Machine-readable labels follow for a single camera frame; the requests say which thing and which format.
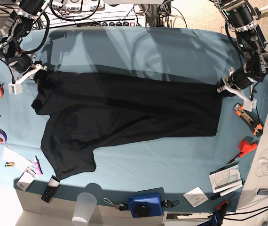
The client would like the purple tape roll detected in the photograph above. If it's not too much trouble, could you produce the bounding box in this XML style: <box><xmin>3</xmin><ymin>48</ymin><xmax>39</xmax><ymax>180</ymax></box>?
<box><xmin>0</xmin><ymin>129</ymin><xmax>8</xmax><ymax>145</ymax></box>

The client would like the blue plastic box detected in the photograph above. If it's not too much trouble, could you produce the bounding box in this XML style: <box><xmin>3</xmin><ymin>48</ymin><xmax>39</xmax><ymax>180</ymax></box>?
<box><xmin>127</xmin><ymin>192</ymin><xmax>163</xmax><ymax>218</ymax></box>

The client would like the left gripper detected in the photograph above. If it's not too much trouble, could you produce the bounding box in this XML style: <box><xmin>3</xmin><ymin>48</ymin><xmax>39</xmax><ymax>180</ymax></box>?
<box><xmin>217</xmin><ymin>67</ymin><xmax>257</xmax><ymax>112</ymax></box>

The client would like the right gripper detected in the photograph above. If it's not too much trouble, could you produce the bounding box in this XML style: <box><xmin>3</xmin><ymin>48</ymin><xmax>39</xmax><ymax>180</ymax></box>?
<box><xmin>8</xmin><ymin>64</ymin><xmax>47</xmax><ymax>95</ymax></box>

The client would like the black t-shirt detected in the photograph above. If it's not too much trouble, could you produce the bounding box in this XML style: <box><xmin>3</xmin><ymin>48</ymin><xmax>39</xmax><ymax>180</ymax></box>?
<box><xmin>32</xmin><ymin>71</ymin><xmax>223</xmax><ymax>179</ymax></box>

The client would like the clear plastic cup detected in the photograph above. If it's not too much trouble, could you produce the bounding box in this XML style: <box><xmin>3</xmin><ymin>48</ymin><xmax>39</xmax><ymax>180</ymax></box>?
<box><xmin>72</xmin><ymin>193</ymin><xmax>97</xmax><ymax>226</ymax></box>

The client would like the white packaged item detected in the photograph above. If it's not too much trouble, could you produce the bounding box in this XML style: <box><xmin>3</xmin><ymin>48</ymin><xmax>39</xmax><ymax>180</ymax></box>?
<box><xmin>16</xmin><ymin>167</ymin><xmax>37</xmax><ymax>191</ymax></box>

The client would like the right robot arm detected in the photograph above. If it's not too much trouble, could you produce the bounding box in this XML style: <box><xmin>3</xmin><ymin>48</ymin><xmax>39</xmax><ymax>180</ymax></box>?
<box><xmin>0</xmin><ymin>0</ymin><xmax>50</xmax><ymax>95</ymax></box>

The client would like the pink glue tube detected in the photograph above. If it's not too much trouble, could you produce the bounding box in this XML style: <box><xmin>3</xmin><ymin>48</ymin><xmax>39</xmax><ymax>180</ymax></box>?
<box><xmin>34</xmin><ymin>156</ymin><xmax>43</xmax><ymax>176</ymax></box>

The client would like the white paper sheet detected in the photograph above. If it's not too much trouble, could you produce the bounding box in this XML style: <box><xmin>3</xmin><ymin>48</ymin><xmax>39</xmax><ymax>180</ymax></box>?
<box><xmin>2</xmin><ymin>146</ymin><xmax>32</xmax><ymax>172</ymax></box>

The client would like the white instruction card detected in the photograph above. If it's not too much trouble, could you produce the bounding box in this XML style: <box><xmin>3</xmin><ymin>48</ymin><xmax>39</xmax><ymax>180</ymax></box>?
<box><xmin>183</xmin><ymin>186</ymin><xmax>209</xmax><ymax>208</ymax></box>

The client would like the orange black wire stripper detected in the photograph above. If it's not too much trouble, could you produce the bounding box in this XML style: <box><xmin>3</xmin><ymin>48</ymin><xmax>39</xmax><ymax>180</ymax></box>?
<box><xmin>234</xmin><ymin>103</ymin><xmax>264</xmax><ymax>137</ymax></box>

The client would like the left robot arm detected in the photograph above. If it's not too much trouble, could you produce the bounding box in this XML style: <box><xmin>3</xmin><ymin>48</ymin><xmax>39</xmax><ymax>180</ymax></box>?
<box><xmin>214</xmin><ymin>0</ymin><xmax>268</xmax><ymax>112</ymax></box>

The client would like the small battery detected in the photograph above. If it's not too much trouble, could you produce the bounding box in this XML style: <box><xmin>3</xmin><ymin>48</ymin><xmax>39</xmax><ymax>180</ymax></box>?
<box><xmin>5</xmin><ymin>162</ymin><xmax>15</xmax><ymax>167</ymax></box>

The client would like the black remote control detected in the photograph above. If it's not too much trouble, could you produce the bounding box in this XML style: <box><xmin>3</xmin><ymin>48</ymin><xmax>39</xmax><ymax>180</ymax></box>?
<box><xmin>41</xmin><ymin>176</ymin><xmax>60</xmax><ymax>203</ymax></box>

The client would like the white booklet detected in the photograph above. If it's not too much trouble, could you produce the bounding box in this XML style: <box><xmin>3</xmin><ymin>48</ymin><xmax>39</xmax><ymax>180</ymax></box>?
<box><xmin>209</xmin><ymin>163</ymin><xmax>242</xmax><ymax>194</ymax></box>

